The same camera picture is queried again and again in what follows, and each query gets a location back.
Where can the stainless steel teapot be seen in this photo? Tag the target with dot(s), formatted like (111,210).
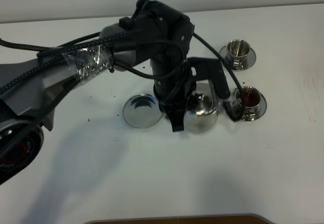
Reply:
(201,114)

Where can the far steel teacup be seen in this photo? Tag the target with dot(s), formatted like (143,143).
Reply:
(237,52)

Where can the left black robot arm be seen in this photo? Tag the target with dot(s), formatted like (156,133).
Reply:
(30,91)

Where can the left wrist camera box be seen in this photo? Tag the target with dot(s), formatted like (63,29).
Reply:
(211,70)

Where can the teapot steel saucer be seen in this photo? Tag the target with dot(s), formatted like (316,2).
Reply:
(142,111)

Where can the brown wooden board edge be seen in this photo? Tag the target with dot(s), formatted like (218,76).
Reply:
(247,218)

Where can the steel teacup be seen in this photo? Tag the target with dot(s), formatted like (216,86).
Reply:
(237,52)
(252,102)

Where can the near steel teacup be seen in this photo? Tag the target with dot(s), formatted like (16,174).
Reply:
(252,102)

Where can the near steel saucer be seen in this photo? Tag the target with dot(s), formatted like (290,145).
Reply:
(263,104)

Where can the far steel saucer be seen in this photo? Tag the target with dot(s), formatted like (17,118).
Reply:
(247,63)

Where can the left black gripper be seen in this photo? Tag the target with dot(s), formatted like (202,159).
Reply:
(172,92)

